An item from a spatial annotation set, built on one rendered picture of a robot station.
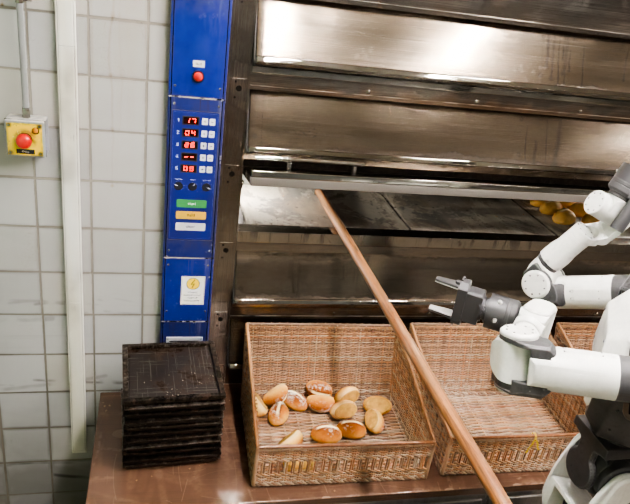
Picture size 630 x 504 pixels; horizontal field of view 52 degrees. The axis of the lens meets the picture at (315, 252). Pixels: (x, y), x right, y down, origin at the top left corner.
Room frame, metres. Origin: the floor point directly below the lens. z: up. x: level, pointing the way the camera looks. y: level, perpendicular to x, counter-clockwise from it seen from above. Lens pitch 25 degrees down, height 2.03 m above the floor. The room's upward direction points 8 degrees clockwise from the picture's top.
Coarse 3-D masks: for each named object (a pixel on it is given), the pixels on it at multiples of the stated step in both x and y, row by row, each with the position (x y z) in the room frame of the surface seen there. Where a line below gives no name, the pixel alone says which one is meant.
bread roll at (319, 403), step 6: (312, 396) 1.79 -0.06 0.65; (318, 396) 1.79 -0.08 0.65; (324, 396) 1.79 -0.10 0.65; (330, 396) 1.81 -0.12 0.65; (312, 402) 1.78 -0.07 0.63; (318, 402) 1.77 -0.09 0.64; (324, 402) 1.78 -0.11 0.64; (330, 402) 1.78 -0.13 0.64; (312, 408) 1.77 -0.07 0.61; (318, 408) 1.77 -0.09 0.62; (324, 408) 1.77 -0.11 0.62
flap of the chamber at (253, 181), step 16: (384, 176) 2.00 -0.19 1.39; (400, 176) 2.03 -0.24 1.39; (416, 176) 2.07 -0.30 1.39; (384, 192) 1.85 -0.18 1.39; (400, 192) 1.86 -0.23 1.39; (416, 192) 1.87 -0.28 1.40; (432, 192) 1.89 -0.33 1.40; (448, 192) 1.90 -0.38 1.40; (464, 192) 1.92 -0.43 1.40; (480, 192) 1.93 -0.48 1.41; (496, 192) 1.95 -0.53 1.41; (512, 192) 1.96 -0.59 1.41; (528, 192) 1.98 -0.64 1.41
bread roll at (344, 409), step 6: (336, 402) 1.78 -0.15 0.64; (342, 402) 1.78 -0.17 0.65; (348, 402) 1.78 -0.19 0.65; (330, 408) 1.77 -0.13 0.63; (336, 408) 1.75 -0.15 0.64; (342, 408) 1.76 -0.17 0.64; (348, 408) 1.77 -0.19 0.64; (354, 408) 1.78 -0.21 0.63; (336, 414) 1.74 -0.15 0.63; (342, 414) 1.75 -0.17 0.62; (348, 414) 1.76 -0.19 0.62; (354, 414) 1.78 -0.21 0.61
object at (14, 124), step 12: (12, 120) 1.65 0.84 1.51; (24, 120) 1.66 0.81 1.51; (36, 120) 1.67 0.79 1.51; (12, 132) 1.64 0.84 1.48; (24, 132) 1.65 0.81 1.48; (48, 132) 1.73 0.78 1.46; (12, 144) 1.64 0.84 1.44; (36, 144) 1.66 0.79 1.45; (48, 144) 1.72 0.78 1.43; (24, 156) 1.66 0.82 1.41; (36, 156) 1.66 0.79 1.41
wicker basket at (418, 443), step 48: (288, 336) 1.89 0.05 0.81; (336, 336) 1.93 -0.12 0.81; (384, 336) 1.97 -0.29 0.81; (288, 384) 1.85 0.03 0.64; (336, 384) 1.89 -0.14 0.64; (384, 384) 1.93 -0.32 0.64; (288, 432) 1.66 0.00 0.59; (384, 432) 1.73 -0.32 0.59; (432, 432) 1.58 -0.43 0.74; (288, 480) 1.45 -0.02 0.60; (336, 480) 1.48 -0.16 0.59; (384, 480) 1.52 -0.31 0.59
